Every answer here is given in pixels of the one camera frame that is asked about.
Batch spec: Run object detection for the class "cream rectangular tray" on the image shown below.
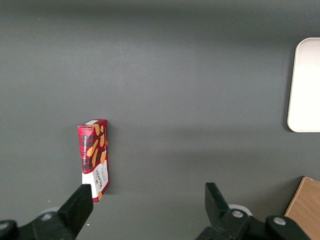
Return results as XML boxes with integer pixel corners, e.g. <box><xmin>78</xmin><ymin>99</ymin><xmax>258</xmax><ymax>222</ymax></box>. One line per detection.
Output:
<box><xmin>286</xmin><ymin>37</ymin><xmax>320</xmax><ymax>133</ymax></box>

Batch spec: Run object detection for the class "dark grey table cover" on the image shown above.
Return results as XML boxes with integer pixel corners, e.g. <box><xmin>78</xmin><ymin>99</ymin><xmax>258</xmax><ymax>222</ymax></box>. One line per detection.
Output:
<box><xmin>0</xmin><ymin>0</ymin><xmax>320</xmax><ymax>240</ymax></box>

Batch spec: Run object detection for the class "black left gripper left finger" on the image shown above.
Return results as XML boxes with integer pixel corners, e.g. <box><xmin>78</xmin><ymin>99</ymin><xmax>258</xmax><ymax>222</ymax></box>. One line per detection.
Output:
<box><xmin>0</xmin><ymin>183</ymin><xmax>94</xmax><ymax>240</ymax></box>

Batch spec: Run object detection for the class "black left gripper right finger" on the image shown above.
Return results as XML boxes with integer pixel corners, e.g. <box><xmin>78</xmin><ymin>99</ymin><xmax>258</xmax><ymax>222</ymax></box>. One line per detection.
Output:
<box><xmin>194</xmin><ymin>182</ymin><xmax>311</xmax><ymax>240</ymax></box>

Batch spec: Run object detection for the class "brown wooden board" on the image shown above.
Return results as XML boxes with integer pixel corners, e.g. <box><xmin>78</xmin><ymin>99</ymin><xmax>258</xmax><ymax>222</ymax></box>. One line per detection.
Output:
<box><xmin>283</xmin><ymin>175</ymin><xmax>320</xmax><ymax>240</ymax></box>

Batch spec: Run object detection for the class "red tartan shortbread box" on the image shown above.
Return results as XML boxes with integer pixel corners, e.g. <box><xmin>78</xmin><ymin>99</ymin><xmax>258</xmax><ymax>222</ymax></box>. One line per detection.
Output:
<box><xmin>77</xmin><ymin>118</ymin><xmax>111</xmax><ymax>204</ymax></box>

